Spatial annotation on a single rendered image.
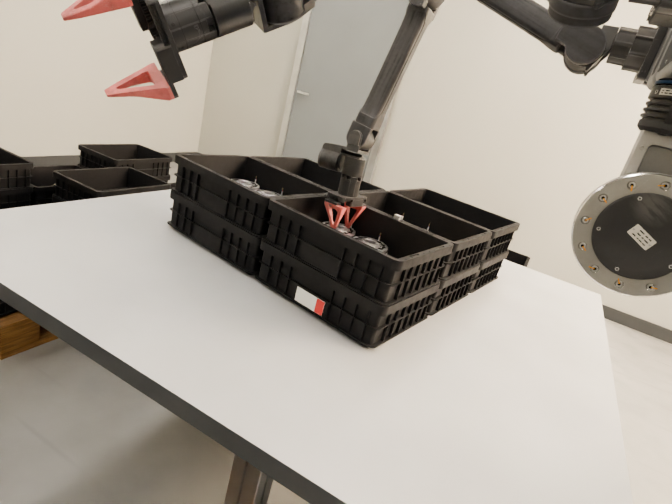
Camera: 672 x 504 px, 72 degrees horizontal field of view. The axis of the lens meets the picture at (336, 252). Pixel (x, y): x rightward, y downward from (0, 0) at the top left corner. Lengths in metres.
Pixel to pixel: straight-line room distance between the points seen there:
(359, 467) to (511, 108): 3.66
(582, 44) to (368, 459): 0.92
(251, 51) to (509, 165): 2.79
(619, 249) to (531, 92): 3.37
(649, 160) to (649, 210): 0.11
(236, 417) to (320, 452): 0.15
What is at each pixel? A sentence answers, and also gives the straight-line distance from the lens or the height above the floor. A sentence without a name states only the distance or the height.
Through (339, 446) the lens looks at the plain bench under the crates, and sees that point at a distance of 0.82.
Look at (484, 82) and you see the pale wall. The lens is 4.25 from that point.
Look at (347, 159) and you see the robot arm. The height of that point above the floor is 1.06.
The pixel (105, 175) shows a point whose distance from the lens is 2.51.
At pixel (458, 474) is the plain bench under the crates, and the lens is 0.87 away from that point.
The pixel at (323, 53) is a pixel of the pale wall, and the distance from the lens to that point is 4.75.
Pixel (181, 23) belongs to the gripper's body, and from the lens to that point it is 0.64.
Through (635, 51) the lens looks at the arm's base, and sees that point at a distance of 1.18.
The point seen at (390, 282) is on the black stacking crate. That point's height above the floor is 0.87.
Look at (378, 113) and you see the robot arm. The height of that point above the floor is 1.19.
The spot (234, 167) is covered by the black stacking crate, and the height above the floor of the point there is 0.89.
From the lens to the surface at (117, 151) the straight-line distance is 3.05.
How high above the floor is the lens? 1.25
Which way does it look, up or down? 20 degrees down
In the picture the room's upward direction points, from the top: 15 degrees clockwise
